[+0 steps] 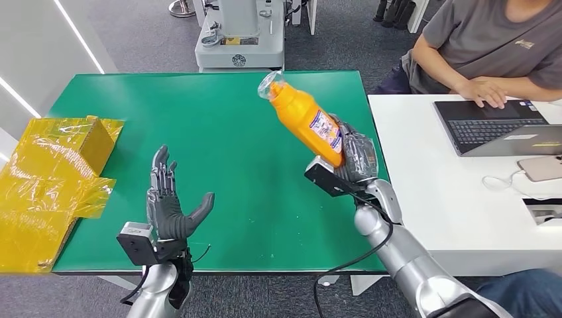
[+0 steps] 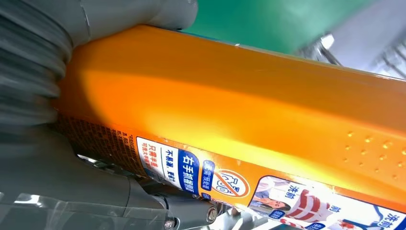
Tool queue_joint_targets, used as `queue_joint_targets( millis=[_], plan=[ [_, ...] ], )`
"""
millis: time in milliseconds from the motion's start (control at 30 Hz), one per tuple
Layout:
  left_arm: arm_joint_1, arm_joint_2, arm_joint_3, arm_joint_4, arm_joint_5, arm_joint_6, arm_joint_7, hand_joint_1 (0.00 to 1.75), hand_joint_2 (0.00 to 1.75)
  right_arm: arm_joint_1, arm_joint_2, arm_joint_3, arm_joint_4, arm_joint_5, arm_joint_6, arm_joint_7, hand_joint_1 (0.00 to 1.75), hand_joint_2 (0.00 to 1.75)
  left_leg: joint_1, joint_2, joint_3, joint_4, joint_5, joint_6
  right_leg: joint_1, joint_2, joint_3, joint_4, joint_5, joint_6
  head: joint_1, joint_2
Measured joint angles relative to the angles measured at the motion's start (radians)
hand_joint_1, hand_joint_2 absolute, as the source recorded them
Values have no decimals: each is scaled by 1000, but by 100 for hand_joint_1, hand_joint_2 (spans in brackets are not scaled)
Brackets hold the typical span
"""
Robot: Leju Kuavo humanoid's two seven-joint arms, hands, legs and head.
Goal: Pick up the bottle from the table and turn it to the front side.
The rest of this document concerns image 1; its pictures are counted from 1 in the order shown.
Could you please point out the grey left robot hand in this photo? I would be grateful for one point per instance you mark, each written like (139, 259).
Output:
(169, 215)

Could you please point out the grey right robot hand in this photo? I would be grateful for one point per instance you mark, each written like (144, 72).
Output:
(360, 153)

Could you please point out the orange plastic bottle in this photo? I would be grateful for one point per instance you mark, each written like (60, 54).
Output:
(303, 118)

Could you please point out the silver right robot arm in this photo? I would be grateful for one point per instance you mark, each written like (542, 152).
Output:
(408, 259)

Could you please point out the person's left forearm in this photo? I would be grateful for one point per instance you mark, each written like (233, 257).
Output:
(531, 91)

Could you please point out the person's right forearm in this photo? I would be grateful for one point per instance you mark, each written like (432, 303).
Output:
(437, 66)

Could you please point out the black laptop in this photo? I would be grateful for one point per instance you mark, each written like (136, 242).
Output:
(474, 128)

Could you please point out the yellow film wrapped cardboard box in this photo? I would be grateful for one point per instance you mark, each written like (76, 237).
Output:
(39, 197)

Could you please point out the white table foot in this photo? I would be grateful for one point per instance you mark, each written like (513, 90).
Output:
(325, 281)

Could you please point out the person's right hand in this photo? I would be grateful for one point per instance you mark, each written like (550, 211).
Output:
(483, 91)

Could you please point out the grey laptop lid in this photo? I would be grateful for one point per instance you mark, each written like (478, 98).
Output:
(522, 143)

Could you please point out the person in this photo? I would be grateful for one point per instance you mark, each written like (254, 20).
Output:
(483, 35)

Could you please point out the white machine base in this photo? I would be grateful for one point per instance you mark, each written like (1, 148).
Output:
(239, 30)

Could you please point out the pale pink phone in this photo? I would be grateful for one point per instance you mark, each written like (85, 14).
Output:
(543, 168)

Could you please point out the chrome stand base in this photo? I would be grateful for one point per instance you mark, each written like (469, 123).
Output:
(181, 9)

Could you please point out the person's leg in jeans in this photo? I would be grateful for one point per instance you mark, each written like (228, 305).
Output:
(522, 294)

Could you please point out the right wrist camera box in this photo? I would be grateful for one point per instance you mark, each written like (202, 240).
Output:
(327, 180)

